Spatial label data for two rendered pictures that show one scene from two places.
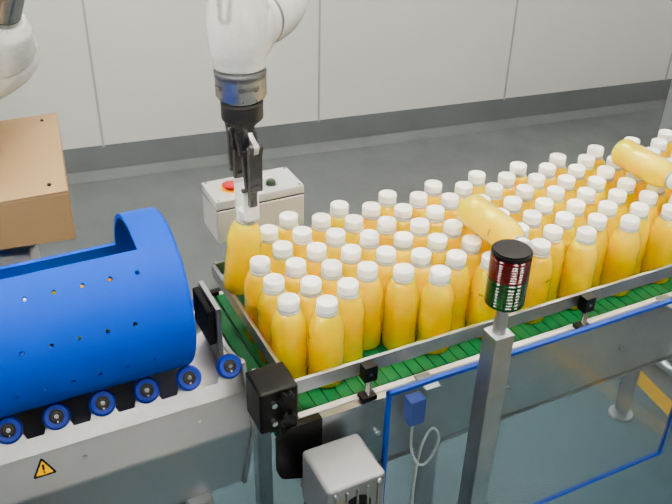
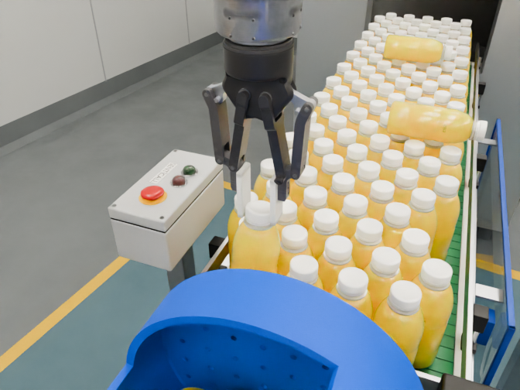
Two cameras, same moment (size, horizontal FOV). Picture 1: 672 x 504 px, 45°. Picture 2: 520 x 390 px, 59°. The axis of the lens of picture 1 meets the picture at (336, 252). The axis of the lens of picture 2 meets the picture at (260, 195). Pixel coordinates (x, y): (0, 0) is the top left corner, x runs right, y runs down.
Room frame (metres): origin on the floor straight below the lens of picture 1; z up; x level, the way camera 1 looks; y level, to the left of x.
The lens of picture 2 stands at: (0.97, 0.50, 1.51)
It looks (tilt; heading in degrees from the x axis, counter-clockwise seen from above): 34 degrees down; 319
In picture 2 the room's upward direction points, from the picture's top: straight up
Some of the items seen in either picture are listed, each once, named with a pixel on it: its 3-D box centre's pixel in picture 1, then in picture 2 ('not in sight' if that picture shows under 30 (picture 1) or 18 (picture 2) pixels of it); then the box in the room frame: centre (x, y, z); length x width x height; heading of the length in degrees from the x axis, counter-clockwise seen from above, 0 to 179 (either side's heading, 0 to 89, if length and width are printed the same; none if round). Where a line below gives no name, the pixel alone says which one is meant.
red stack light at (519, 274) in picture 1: (509, 264); not in sight; (1.06, -0.27, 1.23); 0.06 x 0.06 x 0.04
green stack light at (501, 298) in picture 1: (505, 288); not in sight; (1.06, -0.27, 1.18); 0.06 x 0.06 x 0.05
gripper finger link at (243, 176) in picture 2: (242, 194); (244, 190); (1.36, 0.18, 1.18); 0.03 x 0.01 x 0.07; 117
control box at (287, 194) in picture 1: (253, 203); (172, 204); (1.56, 0.18, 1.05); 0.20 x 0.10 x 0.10; 117
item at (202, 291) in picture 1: (207, 323); not in sight; (1.20, 0.24, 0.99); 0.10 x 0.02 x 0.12; 27
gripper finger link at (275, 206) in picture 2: (251, 204); (276, 197); (1.32, 0.16, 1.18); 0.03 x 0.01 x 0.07; 117
